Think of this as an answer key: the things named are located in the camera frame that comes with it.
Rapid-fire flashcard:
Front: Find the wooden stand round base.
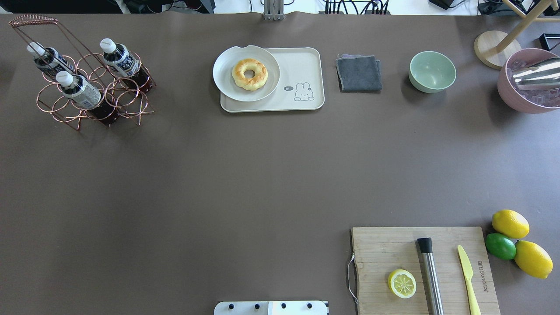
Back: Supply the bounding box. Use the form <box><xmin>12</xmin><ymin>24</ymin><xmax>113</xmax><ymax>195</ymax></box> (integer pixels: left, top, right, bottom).
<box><xmin>474</xmin><ymin>0</ymin><xmax>560</xmax><ymax>70</ymax></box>

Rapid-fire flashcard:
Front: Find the glazed donut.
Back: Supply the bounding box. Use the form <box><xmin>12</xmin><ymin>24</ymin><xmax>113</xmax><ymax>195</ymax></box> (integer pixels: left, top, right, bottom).
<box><xmin>231</xmin><ymin>58</ymin><xmax>268</xmax><ymax>91</ymax></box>

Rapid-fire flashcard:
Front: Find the half lemon slice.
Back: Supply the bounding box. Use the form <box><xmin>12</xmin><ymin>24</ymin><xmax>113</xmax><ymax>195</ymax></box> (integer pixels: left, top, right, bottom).
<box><xmin>388</xmin><ymin>269</ymin><xmax>417</xmax><ymax>299</ymax></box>

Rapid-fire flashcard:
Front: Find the yellow lemon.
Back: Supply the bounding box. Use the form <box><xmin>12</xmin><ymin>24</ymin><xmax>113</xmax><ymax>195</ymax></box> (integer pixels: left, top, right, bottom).
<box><xmin>491</xmin><ymin>209</ymin><xmax>530</xmax><ymax>239</ymax></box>
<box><xmin>514</xmin><ymin>241</ymin><xmax>553</xmax><ymax>279</ymax></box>

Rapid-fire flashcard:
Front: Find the steel muddler black tip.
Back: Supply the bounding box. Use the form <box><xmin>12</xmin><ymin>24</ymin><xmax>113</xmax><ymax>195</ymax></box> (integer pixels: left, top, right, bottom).
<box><xmin>417</xmin><ymin>238</ymin><xmax>444</xmax><ymax>315</ymax></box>

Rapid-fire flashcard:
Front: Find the tea bottle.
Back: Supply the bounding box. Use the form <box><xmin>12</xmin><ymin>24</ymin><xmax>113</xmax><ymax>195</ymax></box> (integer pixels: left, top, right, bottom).
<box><xmin>56</xmin><ymin>71</ymin><xmax>119</xmax><ymax>126</ymax></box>
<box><xmin>27</xmin><ymin>42</ymin><xmax>75</xmax><ymax>80</ymax></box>
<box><xmin>100</xmin><ymin>38</ymin><xmax>154</xmax><ymax>93</ymax></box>

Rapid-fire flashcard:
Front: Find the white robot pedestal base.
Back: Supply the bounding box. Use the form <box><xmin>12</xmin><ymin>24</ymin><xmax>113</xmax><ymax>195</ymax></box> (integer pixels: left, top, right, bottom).
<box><xmin>213</xmin><ymin>300</ymin><xmax>329</xmax><ymax>315</ymax></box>

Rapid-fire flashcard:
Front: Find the bamboo cutting board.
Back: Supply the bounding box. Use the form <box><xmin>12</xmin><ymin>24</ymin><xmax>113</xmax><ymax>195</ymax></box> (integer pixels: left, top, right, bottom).
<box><xmin>351</xmin><ymin>227</ymin><xmax>500</xmax><ymax>315</ymax></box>

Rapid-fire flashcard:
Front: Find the grey folded cloth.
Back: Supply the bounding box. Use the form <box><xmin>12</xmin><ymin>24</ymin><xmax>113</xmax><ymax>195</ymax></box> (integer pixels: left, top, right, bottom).
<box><xmin>336</xmin><ymin>54</ymin><xmax>383</xmax><ymax>92</ymax></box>

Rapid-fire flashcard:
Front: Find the pink bowl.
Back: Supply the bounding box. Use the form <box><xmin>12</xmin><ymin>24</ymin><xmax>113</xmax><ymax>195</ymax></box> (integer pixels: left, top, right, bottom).
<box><xmin>497</xmin><ymin>48</ymin><xmax>559</xmax><ymax>113</ymax></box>

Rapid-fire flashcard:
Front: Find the pile of clear ice cubes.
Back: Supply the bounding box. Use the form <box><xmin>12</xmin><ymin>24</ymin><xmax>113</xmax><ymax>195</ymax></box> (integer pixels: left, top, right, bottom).
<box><xmin>507</xmin><ymin>60</ymin><xmax>559</xmax><ymax>106</ymax></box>

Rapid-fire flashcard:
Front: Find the copper wire bottle rack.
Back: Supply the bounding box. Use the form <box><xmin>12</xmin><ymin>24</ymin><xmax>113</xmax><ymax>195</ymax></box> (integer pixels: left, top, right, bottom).
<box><xmin>9</xmin><ymin>14</ymin><xmax>156</xmax><ymax>131</ymax></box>

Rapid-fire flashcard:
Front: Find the mint green bowl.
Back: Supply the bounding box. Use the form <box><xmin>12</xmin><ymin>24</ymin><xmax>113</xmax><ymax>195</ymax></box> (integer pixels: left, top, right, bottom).
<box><xmin>408</xmin><ymin>51</ymin><xmax>457</xmax><ymax>93</ymax></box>

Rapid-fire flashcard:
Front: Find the steel ice scoop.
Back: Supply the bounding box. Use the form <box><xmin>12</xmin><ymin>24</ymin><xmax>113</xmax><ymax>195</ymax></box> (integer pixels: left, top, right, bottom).
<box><xmin>511</xmin><ymin>57</ymin><xmax>560</xmax><ymax>90</ymax></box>

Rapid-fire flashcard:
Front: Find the green lime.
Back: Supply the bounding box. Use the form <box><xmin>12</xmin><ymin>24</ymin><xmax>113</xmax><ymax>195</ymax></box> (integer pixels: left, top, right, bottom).
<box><xmin>485</xmin><ymin>233</ymin><xmax>517</xmax><ymax>260</ymax></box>

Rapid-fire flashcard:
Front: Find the white round plate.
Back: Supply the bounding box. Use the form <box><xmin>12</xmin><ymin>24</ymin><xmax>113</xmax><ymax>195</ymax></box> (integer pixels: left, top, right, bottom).
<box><xmin>213</xmin><ymin>45</ymin><xmax>280</xmax><ymax>102</ymax></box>

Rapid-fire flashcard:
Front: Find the cream tray with bear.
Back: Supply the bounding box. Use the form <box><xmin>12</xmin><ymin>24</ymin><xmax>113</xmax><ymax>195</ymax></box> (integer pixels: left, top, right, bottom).
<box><xmin>213</xmin><ymin>45</ymin><xmax>325</xmax><ymax>113</ymax></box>

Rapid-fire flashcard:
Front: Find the lower yellow lemon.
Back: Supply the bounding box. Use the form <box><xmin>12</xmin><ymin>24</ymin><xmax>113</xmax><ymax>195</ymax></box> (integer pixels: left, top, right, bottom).
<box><xmin>514</xmin><ymin>241</ymin><xmax>553</xmax><ymax>279</ymax></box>

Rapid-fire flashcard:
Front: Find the upper yellow lemon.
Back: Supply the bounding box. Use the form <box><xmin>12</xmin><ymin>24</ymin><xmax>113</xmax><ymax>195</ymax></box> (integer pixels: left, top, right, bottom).
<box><xmin>491</xmin><ymin>209</ymin><xmax>530</xmax><ymax>239</ymax></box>

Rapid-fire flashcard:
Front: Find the aluminium frame post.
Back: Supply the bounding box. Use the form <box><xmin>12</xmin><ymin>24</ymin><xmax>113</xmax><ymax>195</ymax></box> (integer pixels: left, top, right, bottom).
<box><xmin>263</xmin><ymin>0</ymin><xmax>285</xmax><ymax>21</ymax></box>

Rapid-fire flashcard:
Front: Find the yellow plastic knife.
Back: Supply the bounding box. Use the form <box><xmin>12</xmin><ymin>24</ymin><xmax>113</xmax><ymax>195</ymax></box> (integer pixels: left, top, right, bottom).
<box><xmin>457</xmin><ymin>245</ymin><xmax>482</xmax><ymax>315</ymax></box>

